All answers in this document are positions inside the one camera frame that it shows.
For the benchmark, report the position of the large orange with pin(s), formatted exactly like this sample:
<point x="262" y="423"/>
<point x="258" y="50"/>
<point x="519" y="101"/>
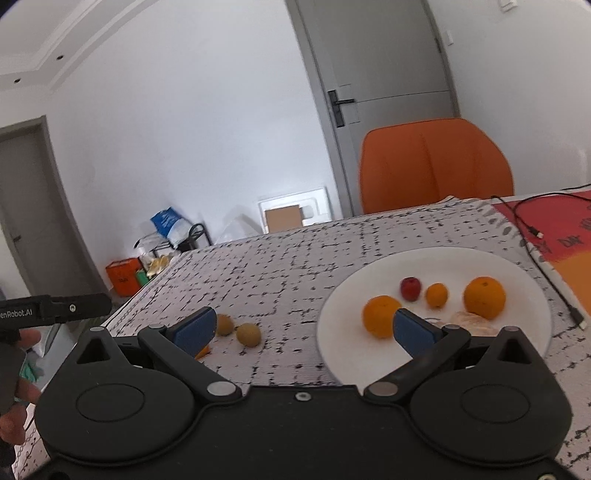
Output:
<point x="378" y="314"/>
<point x="485" y="297"/>

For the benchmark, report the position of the person's left hand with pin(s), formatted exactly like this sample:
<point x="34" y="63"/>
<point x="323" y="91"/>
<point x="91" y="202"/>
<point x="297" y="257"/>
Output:
<point x="14" y="424"/>

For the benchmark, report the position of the blue and white bag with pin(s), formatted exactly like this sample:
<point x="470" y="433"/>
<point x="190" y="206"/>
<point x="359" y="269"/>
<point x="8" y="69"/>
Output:
<point x="168" y="226"/>

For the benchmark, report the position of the clear pale pastry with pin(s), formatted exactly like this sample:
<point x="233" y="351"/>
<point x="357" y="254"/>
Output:
<point x="467" y="321"/>

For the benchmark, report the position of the orange chair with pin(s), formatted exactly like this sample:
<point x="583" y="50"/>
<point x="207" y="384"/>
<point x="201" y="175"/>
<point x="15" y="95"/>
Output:
<point x="434" y="161"/>

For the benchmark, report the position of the red and orange mat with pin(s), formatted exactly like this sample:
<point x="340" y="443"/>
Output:
<point x="554" y="221"/>

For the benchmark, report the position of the brown kiwi fruit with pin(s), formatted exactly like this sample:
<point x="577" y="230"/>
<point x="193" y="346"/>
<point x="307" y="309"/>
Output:
<point x="225" y="325"/>
<point x="249" y="334"/>

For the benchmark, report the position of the brown cardboard sheet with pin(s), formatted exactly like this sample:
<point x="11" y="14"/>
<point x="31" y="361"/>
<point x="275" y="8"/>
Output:
<point x="282" y="219"/>

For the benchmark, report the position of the white ceramic plate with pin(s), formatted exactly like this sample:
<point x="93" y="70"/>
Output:
<point x="521" y="286"/>

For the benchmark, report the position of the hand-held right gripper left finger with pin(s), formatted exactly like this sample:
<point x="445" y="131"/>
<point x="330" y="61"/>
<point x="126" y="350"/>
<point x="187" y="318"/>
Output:
<point x="194" y="330"/>

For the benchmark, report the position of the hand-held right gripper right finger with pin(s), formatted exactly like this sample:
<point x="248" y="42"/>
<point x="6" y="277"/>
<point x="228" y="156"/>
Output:
<point x="413" y="331"/>

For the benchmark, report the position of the grey door with black lock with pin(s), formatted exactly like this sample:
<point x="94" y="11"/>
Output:
<point x="383" y="55"/>

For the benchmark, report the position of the black shoe rack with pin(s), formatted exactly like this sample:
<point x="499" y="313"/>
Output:
<point x="198" y="235"/>

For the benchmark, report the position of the green box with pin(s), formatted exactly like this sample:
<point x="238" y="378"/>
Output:
<point x="141" y="277"/>

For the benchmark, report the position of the small orange fruit piece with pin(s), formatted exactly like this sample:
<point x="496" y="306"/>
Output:
<point x="204" y="352"/>

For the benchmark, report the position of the clear plastic bag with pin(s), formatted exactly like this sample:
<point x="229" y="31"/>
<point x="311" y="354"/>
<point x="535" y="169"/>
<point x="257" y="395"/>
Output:
<point x="238" y="228"/>

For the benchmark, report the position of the small tangerine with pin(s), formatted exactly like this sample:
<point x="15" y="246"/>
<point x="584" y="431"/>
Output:
<point x="437" y="296"/>

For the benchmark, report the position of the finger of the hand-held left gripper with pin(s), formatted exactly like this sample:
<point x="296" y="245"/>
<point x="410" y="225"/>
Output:
<point x="74" y="307"/>

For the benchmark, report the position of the orange box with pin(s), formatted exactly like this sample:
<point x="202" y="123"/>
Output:
<point x="122" y="277"/>

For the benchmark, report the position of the red apple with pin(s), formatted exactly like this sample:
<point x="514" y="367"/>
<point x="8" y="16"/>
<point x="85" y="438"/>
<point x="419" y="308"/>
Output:
<point x="410" y="288"/>

